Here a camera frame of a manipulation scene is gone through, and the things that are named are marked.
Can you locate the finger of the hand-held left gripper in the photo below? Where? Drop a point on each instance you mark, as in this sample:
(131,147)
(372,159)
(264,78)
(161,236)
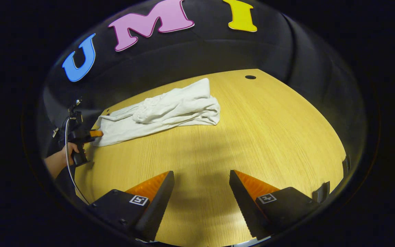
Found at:
(96,133)

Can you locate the black backdrop cloth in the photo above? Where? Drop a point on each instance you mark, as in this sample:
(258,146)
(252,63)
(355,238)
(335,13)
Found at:
(218,51)

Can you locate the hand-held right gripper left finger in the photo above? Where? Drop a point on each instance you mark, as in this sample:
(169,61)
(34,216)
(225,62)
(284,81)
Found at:
(159,202)

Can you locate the white clip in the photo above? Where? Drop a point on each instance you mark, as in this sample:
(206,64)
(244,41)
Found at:
(56,132)

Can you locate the black table edge bracket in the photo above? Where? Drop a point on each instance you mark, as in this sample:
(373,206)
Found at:
(321,192)
(346,165)

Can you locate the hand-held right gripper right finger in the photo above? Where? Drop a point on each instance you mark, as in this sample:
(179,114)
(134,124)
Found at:
(242,202)

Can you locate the white jeans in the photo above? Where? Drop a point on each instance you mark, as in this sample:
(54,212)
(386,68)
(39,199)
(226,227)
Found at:
(163,109)

